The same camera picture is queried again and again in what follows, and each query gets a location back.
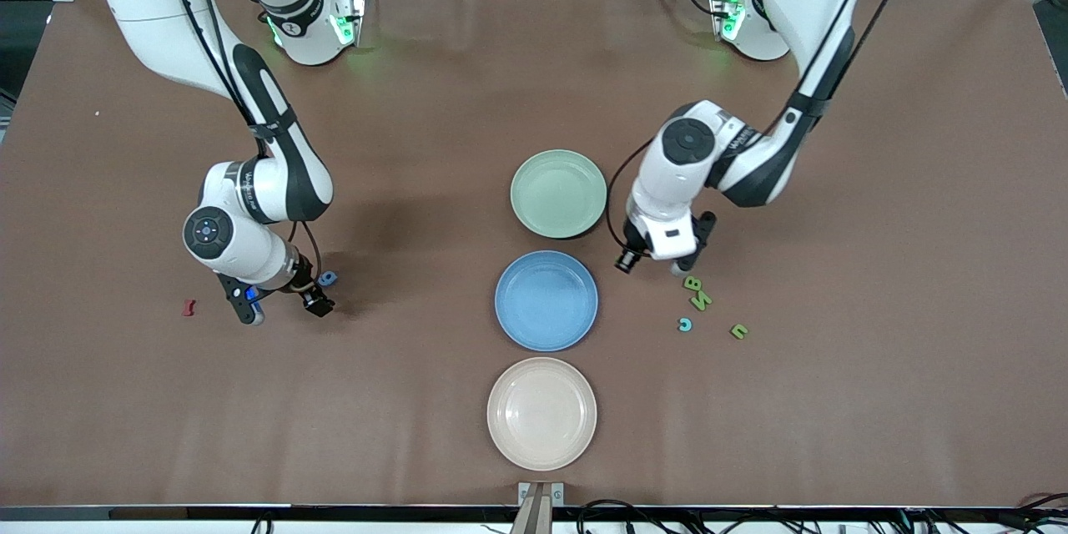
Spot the blue round plate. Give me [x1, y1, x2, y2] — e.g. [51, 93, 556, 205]
[494, 250, 600, 352]

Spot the pale green round plate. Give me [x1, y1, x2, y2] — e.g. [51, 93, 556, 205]
[510, 149, 608, 239]

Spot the beige round plate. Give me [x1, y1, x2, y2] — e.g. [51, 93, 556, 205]
[486, 357, 598, 472]

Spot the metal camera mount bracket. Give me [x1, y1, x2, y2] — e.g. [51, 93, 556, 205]
[511, 481, 566, 534]

